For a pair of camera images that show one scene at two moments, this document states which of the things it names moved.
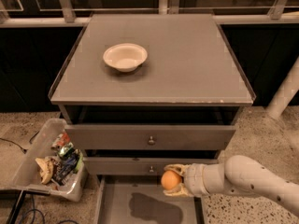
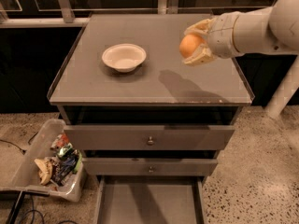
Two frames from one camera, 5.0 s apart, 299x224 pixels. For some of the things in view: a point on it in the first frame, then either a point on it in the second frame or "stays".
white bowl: [125, 57] stays
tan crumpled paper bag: [46, 165] stays
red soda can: [62, 140] stays
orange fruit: [171, 180] -> [189, 44]
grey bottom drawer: [142, 200] stays
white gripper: [194, 179] -> [221, 35]
